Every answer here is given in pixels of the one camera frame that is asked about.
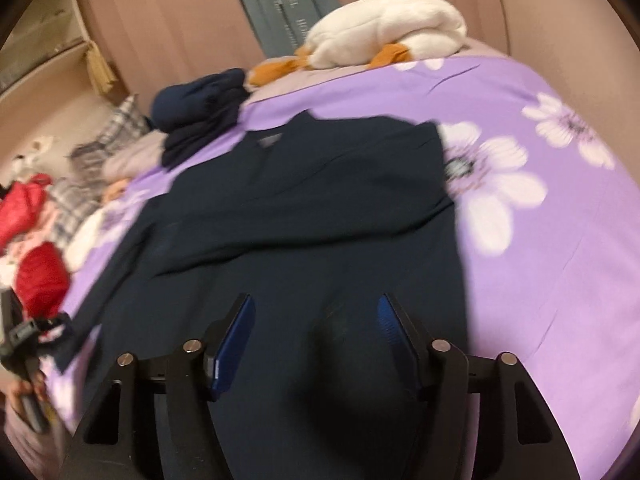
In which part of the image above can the dark navy zip jacket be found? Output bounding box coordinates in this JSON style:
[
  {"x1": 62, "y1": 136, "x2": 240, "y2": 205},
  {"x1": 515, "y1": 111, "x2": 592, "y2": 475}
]
[{"x1": 54, "y1": 112, "x2": 468, "y2": 479}]

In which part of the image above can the folded navy clothes stack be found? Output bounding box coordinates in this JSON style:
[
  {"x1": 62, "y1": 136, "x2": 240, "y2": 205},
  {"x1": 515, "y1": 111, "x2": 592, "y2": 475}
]
[{"x1": 150, "y1": 68, "x2": 250, "y2": 170}]

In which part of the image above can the person's left hand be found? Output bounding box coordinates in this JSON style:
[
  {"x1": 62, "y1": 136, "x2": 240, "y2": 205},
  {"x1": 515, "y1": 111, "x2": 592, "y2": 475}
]
[{"x1": 4, "y1": 372, "x2": 51, "y2": 428}]

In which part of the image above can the red puffer jacket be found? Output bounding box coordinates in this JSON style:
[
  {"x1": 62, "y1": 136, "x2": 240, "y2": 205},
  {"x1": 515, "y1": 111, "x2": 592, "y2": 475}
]
[{"x1": 1, "y1": 174, "x2": 70, "y2": 318}]

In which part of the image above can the plaid pillow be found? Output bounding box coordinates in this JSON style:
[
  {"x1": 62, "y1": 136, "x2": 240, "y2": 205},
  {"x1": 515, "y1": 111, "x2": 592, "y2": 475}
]
[{"x1": 47, "y1": 94, "x2": 150, "y2": 250}]

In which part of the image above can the white stuffed animal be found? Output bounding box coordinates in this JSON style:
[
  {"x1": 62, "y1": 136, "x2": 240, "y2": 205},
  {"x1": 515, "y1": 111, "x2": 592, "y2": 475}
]
[{"x1": 11, "y1": 136, "x2": 55, "y2": 181}]

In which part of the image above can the light pink folded blanket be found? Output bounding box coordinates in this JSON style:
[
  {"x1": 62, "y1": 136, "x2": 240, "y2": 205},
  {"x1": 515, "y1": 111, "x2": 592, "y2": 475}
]
[{"x1": 102, "y1": 130, "x2": 167, "y2": 184}]

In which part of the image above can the purple floral bed sheet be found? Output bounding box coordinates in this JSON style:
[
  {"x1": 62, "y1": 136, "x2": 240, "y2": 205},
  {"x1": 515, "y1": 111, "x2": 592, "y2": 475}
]
[{"x1": 46, "y1": 56, "x2": 639, "y2": 479}]

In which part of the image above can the beige curtain tassel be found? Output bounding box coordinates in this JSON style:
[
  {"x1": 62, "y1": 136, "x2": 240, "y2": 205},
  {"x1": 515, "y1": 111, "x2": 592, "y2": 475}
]
[{"x1": 85, "y1": 41, "x2": 119, "y2": 96}]

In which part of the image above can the pink curtain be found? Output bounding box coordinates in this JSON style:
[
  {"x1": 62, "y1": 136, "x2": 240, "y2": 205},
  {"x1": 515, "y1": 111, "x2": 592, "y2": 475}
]
[{"x1": 74, "y1": 0, "x2": 511, "y2": 111}]

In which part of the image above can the white goose plush toy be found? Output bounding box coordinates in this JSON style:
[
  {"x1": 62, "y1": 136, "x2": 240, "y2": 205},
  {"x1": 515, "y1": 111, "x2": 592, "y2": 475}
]
[{"x1": 247, "y1": 0, "x2": 468, "y2": 89}]

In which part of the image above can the beige wall shelf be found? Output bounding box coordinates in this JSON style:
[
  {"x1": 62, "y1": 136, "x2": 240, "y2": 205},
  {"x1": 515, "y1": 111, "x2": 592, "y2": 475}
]
[{"x1": 1, "y1": 0, "x2": 90, "y2": 107}]

